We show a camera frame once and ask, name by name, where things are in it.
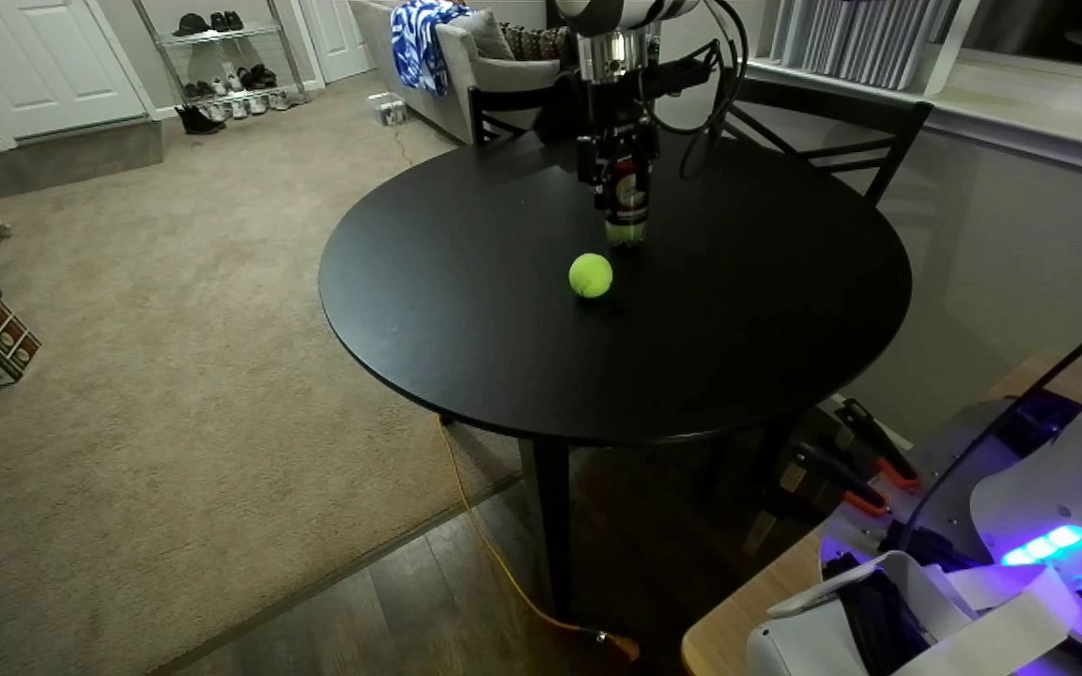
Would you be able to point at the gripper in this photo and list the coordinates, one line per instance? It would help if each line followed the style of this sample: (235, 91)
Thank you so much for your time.
(618, 117)

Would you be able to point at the clear tennis ball can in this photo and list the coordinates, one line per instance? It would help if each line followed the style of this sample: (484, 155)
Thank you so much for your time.
(626, 230)

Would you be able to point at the yellow-green tennis ball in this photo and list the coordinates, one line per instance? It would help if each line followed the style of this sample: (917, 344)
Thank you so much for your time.
(591, 275)

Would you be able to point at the black wooden chair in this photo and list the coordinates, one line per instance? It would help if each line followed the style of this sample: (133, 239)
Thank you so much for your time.
(832, 117)
(508, 108)

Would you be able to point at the patterned dark cushion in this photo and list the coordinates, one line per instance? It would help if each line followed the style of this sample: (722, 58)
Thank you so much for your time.
(536, 42)

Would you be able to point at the grey sofa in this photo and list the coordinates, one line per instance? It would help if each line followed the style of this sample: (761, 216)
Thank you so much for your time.
(466, 84)

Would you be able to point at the grey cushion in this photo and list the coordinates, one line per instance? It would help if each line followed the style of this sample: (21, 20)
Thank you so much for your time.
(485, 36)

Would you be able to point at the pack of cans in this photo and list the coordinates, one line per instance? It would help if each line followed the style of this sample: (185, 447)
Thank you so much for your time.
(388, 109)

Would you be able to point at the blue and white blanket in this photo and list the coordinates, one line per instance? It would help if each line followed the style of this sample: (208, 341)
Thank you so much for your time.
(421, 42)

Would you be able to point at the white slatted blind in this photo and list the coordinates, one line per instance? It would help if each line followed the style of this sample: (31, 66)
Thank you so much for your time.
(856, 38)

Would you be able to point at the white panelled door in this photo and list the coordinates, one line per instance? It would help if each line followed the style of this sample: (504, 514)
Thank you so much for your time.
(339, 38)
(34, 66)

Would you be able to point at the metal shoe rack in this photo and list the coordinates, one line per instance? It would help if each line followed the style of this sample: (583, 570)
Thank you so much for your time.
(222, 56)

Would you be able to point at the pair of black boots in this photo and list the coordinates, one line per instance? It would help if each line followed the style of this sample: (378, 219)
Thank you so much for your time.
(198, 119)

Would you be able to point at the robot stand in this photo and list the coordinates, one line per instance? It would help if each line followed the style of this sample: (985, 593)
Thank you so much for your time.
(738, 620)

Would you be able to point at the window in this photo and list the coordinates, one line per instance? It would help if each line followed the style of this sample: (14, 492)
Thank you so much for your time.
(1058, 28)

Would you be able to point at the white headset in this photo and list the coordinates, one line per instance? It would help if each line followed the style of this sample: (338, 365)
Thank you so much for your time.
(888, 620)

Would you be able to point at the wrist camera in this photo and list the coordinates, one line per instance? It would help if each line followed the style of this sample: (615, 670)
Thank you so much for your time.
(687, 75)

